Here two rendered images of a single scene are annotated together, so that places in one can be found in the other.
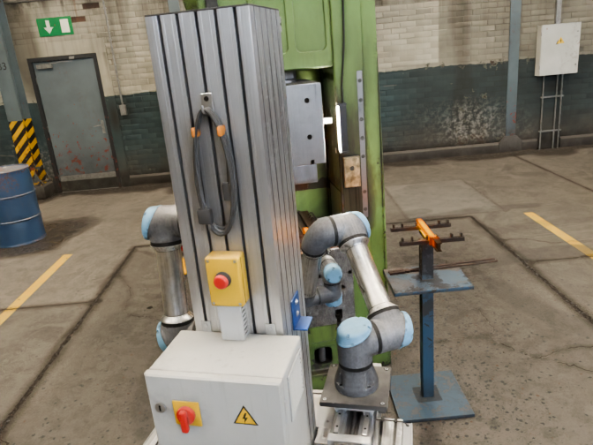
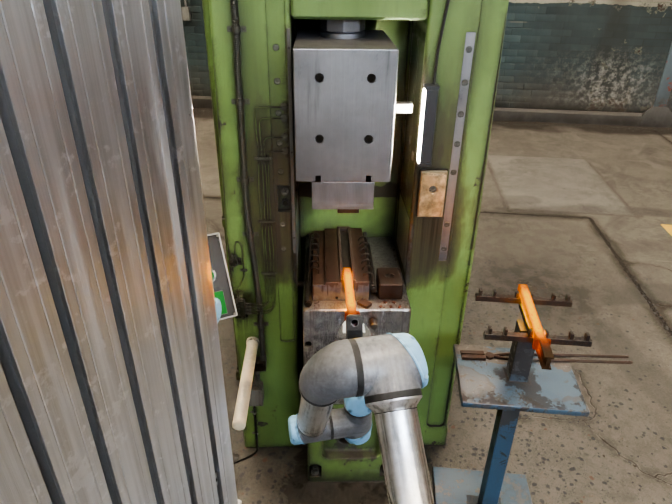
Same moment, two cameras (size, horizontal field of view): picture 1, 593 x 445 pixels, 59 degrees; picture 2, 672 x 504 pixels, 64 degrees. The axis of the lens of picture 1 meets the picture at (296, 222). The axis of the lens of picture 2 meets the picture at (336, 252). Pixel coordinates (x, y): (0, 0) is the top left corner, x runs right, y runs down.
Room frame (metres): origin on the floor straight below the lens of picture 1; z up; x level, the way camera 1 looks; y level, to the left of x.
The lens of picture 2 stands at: (1.00, -0.17, 2.01)
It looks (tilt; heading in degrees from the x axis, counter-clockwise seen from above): 29 degrees down; 6
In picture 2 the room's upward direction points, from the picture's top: 1 degrees clockwise
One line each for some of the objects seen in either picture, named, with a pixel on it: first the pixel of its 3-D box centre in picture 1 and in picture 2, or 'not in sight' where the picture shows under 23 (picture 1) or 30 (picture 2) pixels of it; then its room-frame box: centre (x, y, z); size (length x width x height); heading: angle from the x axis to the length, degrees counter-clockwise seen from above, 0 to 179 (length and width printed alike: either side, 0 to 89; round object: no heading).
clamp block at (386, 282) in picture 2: not in sight; (389, 283); (2.68, -0.20, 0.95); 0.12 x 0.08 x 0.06; 8
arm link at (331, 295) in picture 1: (329, 293); (351, 421); (2.03, -0.11, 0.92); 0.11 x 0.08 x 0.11; 108
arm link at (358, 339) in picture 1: (356, 341); not in sight; (1.53, -0.16, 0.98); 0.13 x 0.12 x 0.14; 108
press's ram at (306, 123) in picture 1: (296, 120); (354, 102); (2.81, -0.05, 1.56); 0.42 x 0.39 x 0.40; 8
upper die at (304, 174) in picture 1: (291, 167); (340, 172); (2.81, 0.00, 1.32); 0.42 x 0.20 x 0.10; 8
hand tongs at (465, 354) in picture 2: (443, 266); (545, 357); (2.57, -0.77, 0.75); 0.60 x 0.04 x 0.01; 94
